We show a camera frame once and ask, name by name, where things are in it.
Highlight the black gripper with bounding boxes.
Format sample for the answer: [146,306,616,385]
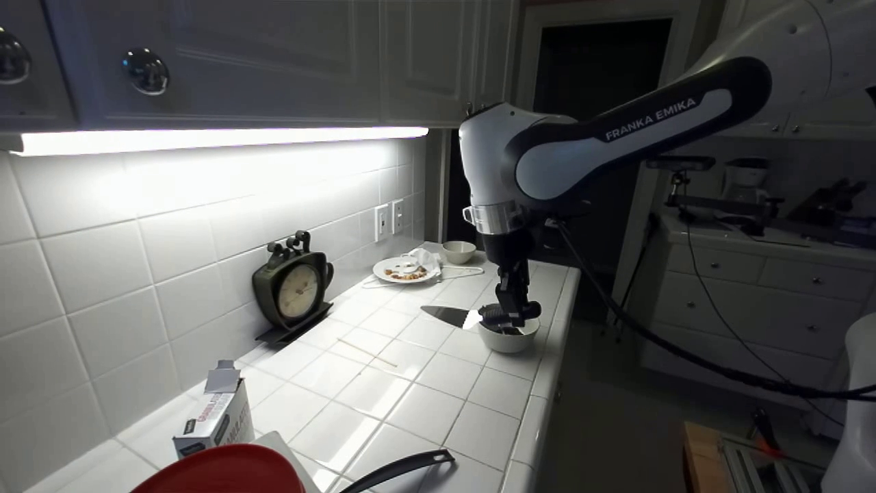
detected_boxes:
[479,228,538,321]

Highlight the white round bowl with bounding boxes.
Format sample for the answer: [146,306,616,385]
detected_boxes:
[475,309,545,359]

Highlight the under cabinet light strip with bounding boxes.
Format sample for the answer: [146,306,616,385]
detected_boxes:
[9,124,432,162]

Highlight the round dark cabinet knob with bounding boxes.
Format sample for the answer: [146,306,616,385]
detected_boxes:
[118,44,175,100]
[0,25,37,89]

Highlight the black retro dial clock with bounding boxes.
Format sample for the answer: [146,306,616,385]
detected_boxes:
[250,228,338,354]

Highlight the food pieces on plate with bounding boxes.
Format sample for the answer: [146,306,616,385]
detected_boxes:
[386,259,432,283]

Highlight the white crumpled napkin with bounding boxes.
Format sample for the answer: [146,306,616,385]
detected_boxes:
[402,241,453,276]

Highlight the black curved pan handle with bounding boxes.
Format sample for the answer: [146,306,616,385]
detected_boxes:
[339,445,457,493]

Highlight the white door frame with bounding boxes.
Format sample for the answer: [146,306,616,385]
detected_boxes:
[513,0,707,276]

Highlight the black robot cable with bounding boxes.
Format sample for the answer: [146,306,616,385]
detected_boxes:
[545,217,876,406]

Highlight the black handled metal spatula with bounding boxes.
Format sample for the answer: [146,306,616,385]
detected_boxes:
[419,302,487,333]

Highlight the white wall cabinet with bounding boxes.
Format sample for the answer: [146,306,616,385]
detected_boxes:
[0,0,525,131]

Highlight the dark red glossy food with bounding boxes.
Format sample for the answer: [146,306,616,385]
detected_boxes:
[479,303,543,333]

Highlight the wooden crate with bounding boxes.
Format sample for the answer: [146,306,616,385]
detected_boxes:
[680,418,827,493]

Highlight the small white bowl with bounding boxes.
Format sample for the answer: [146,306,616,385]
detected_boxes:
[441,239,479,267]

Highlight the black equipment on dresser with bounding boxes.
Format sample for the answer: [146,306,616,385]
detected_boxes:
[665,152,787,239]

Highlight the black tool on dresser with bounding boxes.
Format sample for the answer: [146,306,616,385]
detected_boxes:
[787,176,870,232]

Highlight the white dresser with drawers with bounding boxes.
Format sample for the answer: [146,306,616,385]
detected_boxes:
[635,206,876,415]

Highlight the white cardboard carton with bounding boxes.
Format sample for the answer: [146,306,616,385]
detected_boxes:
[171,359,259,459]

